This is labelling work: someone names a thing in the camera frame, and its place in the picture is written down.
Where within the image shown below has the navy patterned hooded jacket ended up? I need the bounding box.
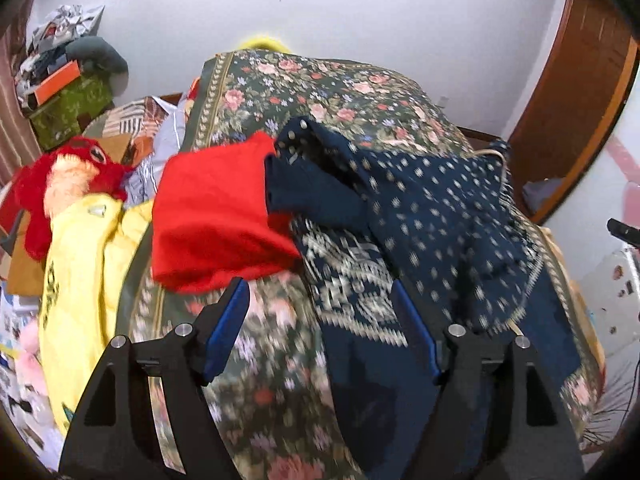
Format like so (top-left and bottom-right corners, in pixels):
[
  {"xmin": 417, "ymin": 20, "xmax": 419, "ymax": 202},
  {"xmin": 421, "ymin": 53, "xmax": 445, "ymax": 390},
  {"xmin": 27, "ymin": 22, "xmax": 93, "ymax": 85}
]
[{"xmin": 265, "ymin": 117, "xmax": 584, "ymax": 479}]

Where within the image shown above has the white suitcase with stickers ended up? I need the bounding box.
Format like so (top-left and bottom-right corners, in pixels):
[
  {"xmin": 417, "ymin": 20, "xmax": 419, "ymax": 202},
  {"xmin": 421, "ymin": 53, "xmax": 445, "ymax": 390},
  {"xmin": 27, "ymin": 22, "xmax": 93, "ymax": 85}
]
[{"xmin": 579, "ymin": 247, "xmax": 639, "ymax": 358}]

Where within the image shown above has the floral green bedspread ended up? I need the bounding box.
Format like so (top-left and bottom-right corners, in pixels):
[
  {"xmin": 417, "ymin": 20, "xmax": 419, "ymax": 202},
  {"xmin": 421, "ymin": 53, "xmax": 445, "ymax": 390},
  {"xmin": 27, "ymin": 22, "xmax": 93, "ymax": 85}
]
[{"xmin": 117, "ymin": 48, "xmax": 606, "ymax": 480}]

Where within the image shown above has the grey bag on floor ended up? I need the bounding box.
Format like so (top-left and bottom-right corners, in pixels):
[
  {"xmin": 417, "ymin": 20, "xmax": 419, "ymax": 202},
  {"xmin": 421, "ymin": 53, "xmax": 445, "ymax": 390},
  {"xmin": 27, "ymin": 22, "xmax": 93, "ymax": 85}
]
[{"xmin": 522, "ymin": 178, "xmax": 563, "ymax": 214}]

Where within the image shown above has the red folded garment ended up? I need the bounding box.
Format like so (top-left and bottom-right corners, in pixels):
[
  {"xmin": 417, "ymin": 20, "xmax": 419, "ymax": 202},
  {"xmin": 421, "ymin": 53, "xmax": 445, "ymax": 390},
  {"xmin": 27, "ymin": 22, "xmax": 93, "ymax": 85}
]
[{"xmin": 151, "ymin": 131, "xmax": 300, "ymax": 294}]

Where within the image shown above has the yellow garment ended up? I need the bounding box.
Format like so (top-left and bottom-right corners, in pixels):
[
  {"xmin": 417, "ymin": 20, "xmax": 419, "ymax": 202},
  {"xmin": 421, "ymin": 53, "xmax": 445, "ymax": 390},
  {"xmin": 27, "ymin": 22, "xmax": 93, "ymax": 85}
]
[{"xmin": 38, "ymin": 194, "xmax": 153, "ymax": 434}]

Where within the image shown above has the brown wooden door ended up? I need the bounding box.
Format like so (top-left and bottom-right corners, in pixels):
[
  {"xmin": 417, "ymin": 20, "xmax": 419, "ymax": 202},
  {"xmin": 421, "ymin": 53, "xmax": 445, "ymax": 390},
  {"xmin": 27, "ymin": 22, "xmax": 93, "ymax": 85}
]
[{"xmin": 510, "ymin": 0, "xmax": 638, "ymax": 222}]

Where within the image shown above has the patchwork pillow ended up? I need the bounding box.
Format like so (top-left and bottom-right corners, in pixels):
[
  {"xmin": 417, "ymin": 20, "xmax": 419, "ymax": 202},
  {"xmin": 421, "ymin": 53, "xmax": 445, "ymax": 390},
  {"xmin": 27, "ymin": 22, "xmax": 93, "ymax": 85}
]
[{"xmin": 82, "ymin": 96, "xmax": 175, "ymax": 167}]

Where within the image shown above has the red plush toy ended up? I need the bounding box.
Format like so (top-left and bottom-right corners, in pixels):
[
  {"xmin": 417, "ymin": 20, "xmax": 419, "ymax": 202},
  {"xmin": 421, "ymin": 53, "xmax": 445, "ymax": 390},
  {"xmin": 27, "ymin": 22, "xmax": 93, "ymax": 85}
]
[{"xmin": 9, "ymin": 136, "xmax": 134, "ymax": 261}]

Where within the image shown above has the green storage box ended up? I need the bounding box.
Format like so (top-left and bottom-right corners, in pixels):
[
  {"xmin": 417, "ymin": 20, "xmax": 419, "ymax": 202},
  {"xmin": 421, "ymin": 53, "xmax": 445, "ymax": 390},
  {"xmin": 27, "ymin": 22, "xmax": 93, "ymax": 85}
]
[{"xmin": 29, "ymin": 75, "xmax": 113, "ymax": 152}]

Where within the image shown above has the striped pink curtain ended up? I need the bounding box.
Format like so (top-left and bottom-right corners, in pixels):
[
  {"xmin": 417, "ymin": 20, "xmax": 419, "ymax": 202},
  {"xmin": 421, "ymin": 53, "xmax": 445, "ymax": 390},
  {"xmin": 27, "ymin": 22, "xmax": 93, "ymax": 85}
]
[{"xmin": 0, "ymin": 0, "xmax": 41, "ymax": 185}]

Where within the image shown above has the orange box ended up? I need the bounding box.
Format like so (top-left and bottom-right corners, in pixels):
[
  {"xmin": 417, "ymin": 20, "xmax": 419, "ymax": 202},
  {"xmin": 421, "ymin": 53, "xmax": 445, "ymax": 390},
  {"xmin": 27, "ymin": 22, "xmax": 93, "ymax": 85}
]
[{"xmin": 35, "ymin": 61, "xmax": 81, "ymax": 106}]

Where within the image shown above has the grey pillow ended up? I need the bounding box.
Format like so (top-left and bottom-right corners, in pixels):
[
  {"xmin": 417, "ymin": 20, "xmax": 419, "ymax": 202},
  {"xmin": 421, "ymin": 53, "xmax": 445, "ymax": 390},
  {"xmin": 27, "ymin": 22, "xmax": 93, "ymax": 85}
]
[{"xmin": 65, "ymin": 36, "xmax": 129, "ymax": 96}]

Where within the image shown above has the pile of clutter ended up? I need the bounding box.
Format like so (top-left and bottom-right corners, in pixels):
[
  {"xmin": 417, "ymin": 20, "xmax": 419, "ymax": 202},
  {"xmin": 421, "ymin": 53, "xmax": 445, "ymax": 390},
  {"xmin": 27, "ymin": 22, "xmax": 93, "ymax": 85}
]
[{"xmin": 14, "ymin": 4, "xmax": 105, "ymax": 107}]

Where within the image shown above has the yellow ring behind bed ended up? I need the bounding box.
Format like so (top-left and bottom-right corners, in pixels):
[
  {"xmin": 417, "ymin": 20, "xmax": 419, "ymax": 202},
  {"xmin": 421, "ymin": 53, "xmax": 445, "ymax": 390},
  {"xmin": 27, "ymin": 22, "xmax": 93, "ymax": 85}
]
[{"xmin": 236, "ymin": 32, "xmax": 294, "ymax": 57}]

